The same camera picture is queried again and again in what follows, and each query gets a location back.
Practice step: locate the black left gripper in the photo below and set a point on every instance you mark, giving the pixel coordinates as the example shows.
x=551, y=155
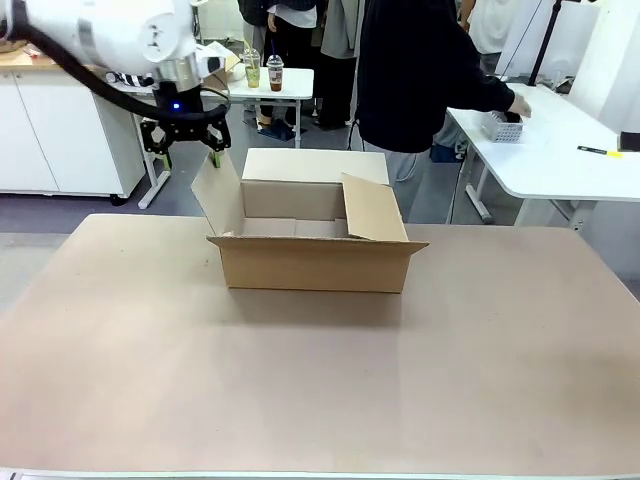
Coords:
x=179, y=112

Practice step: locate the brown cardboard box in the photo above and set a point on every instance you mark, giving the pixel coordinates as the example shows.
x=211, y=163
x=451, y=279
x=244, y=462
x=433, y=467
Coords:
x=310, y=267

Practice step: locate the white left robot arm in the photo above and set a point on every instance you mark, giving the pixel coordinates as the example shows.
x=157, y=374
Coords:
x=125, y=35

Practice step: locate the person's left forearm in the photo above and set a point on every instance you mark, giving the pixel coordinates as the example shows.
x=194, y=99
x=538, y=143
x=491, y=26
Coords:
x=495, y=95

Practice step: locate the small open cardboard box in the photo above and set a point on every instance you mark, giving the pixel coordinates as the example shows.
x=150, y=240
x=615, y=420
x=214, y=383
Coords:
x=231, y=62

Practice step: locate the person's left hand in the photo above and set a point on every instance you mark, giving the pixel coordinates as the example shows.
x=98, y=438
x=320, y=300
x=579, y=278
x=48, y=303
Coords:
x=520, y=106

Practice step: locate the black white striped cloth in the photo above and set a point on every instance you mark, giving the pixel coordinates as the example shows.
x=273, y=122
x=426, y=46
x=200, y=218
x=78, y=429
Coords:
x=127, y=79

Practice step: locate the green drink plastic cup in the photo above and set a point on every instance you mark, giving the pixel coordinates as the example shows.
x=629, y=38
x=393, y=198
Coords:
x=252, y=75

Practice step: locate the brown drink plastic cup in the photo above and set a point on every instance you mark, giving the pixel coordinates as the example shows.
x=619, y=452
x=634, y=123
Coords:
x=275, y=77

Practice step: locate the white cabinet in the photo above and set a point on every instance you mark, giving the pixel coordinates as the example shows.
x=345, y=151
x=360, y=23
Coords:
x=60, y=140

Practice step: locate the bystander in black trousers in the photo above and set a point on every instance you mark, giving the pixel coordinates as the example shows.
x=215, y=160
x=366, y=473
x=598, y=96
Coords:
x=295, y=45

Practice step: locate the bystander in dark jacket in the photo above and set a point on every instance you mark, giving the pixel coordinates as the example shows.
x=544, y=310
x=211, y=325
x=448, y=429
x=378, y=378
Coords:
x=252, y=12

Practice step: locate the bystander in grey coat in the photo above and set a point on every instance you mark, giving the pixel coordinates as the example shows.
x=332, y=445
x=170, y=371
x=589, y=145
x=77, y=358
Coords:
x=340, y=30

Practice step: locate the person in black hoodie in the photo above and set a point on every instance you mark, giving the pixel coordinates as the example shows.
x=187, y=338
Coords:
x=410, y=75

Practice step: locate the white perforated basket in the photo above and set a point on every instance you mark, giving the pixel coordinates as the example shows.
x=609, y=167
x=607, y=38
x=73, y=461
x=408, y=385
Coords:
x=505, y=132

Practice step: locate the bystander in white top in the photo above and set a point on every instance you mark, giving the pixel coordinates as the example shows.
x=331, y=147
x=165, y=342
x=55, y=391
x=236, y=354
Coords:
x=487, y=25

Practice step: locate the black item in basket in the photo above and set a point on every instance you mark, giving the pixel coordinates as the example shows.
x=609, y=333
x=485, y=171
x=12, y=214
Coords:
x=511, y=118

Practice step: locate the white curved side table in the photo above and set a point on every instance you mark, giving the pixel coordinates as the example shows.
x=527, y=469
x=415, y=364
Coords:
x=550, y=160

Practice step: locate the black tripod pole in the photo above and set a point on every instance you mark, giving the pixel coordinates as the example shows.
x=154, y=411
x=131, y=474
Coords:
x=545, y=42

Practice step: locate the white partition board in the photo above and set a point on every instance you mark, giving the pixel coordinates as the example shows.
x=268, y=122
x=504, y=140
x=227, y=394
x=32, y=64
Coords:
x=575, y=35

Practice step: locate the black and yellow tool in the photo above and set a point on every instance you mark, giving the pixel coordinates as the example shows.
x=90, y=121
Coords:
x=597, y=150

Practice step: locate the black flat object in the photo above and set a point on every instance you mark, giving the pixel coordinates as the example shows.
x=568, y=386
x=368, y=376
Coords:
x=631, y=141

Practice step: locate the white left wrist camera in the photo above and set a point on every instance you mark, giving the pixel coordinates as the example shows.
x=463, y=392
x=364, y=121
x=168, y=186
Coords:
x=212, y=64

